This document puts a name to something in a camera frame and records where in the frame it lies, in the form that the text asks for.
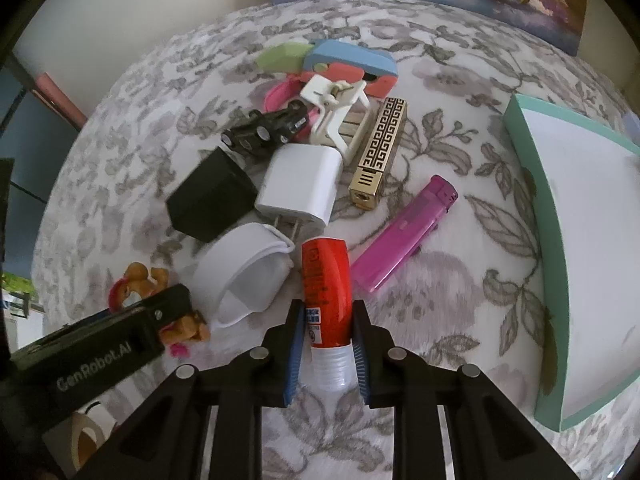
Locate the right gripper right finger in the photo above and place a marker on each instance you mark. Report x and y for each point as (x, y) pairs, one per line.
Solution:
(447, 420)

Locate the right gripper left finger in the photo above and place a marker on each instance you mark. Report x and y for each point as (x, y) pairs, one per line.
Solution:
(207, 417)

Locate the red white glue bottle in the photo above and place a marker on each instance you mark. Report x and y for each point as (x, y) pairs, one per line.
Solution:
(328, 305)

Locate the white plastic ring band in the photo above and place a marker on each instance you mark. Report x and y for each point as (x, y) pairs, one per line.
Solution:
(241, 274)

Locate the pink translucent lighter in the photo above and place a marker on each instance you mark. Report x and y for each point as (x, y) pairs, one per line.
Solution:
(404, 234)

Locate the white charger plug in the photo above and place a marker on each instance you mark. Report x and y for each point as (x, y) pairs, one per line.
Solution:
(300, 185)

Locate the orange pink toy figure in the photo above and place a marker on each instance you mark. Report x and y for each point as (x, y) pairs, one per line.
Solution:
(177, 323)

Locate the floral grey tablecloth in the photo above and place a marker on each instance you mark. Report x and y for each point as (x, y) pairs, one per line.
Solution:
(474, 291)

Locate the dark teal cabinet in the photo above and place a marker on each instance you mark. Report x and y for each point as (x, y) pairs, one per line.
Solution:
(38, 140)

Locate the black charger cube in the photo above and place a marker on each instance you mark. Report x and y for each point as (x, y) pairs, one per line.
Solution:
(215, 195)

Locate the teal shallow box tray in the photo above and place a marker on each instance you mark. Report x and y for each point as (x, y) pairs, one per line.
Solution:
(586, 202)

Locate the pink rolled mat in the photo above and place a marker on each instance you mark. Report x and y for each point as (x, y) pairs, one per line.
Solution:
(60, 101)

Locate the black toy car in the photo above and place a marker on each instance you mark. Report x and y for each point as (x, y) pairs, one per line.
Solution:
(260, 134)

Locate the gold black patterned lighter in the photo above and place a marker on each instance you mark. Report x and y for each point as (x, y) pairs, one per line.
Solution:
(378, 154)

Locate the white plastic clip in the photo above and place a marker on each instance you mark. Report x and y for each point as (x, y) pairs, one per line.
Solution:
(335, 100)

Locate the green foam piece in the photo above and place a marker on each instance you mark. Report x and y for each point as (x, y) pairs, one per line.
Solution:
(285, 58)

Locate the blue red foam toy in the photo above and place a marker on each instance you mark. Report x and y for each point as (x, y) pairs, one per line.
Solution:
(337, 60)

